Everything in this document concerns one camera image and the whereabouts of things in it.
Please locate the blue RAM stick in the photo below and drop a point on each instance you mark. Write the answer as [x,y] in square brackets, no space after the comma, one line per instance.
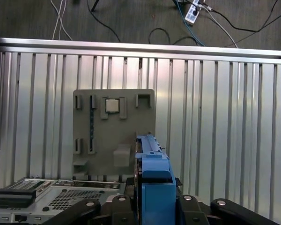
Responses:
[91,122]

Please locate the hard disk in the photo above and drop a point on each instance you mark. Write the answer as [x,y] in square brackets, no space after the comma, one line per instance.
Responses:
[157,199]

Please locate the white power strip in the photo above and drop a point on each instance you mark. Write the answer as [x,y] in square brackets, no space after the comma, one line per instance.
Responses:
[192,12]

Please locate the black open PC case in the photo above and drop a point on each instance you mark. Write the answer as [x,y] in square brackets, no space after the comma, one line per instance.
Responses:
[68,194]

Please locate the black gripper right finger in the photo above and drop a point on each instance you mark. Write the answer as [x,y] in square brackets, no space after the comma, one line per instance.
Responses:
[229,208]

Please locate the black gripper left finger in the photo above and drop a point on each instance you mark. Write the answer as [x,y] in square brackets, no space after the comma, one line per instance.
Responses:
[84,208]

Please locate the grey parts rack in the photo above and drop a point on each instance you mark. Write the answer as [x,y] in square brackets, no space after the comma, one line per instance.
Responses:
[100,140]

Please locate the silver CPU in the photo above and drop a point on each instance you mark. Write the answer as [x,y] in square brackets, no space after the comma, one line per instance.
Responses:
[112,105]

